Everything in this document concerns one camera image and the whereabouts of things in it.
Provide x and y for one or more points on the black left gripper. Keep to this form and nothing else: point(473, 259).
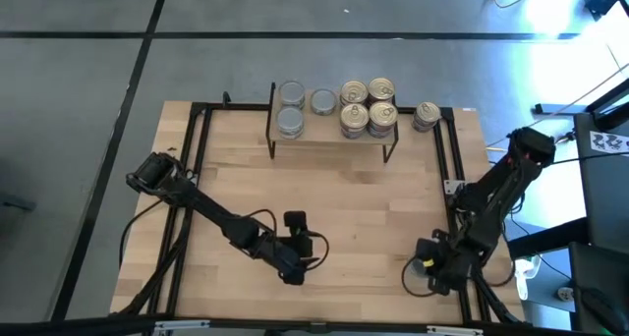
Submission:
point(300, 247)

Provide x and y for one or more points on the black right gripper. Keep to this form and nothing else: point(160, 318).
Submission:
point(437, 257)

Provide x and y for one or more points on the large gold ringed can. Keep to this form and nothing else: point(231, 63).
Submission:
point(417, 271)

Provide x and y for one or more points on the Bumble Bee tuna can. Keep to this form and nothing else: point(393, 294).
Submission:
point(290, 121)
point(292, 93)
point(323, 101)

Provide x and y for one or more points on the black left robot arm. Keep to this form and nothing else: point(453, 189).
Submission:
point(211, 210)

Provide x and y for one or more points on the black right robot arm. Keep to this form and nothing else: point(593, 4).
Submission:
point(491, 193)

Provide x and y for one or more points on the white plastic object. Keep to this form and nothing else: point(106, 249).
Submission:
point(523, 277)

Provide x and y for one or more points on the black diagonal beam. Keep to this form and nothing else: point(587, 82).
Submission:
point(545, 238)

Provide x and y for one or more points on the small round object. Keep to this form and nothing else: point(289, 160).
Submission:
point(565, 294)

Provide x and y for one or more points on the black desk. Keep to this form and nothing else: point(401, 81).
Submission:
point(604, 203)

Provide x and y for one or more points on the black floor stand foot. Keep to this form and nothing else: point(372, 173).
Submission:
point(550, 109)

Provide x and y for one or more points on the paper with black pattern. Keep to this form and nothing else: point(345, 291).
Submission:
point(609, 142)

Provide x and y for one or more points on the black rig beam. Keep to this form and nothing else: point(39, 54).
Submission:
point(74, 327)

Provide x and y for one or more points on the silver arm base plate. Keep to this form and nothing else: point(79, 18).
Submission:
point(454, 186)

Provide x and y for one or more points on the silver bracket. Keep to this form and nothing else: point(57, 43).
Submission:
point(454, 330)
point(182, 324)

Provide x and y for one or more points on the wooden shelf black metal frame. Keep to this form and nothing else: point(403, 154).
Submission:
point(334, 132)

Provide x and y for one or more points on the black metal table frame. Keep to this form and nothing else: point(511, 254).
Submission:
point(250, 106)

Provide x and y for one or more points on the small black post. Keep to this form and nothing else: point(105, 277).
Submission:
point(227, 99)

